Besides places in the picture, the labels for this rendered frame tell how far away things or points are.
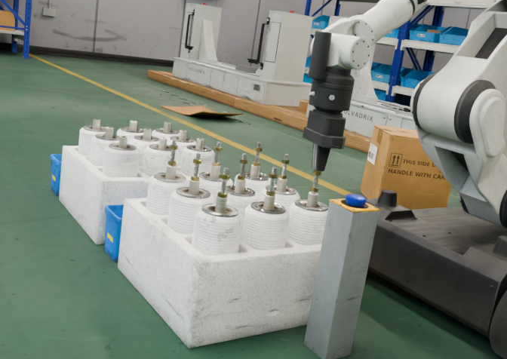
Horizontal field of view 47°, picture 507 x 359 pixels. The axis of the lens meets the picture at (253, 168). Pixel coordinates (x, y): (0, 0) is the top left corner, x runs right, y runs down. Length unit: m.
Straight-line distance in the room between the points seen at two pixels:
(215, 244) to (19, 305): 0.43
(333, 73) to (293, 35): 3.44
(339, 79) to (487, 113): 0.33
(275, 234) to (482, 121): 0.51
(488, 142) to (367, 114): 2.39
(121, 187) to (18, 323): 0.50
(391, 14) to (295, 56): 3.39
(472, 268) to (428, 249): 0.12
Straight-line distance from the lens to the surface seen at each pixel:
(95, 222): 1.61
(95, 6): 7.70
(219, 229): 1.13
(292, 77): 4.70
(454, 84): 1.37
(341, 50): 1.21
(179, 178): 1.37
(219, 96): 4.98
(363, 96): 3.99
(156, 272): 1.27
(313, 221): 1.27
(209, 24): 5.83
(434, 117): 1.38
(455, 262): 1.40
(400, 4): 1.35
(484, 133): 1.36
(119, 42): 7.83
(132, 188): 1.59
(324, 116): 1.22
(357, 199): 1.12
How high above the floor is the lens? 0.60
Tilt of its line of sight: 13 degrees down
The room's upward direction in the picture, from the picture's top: 8 degrees clockwise
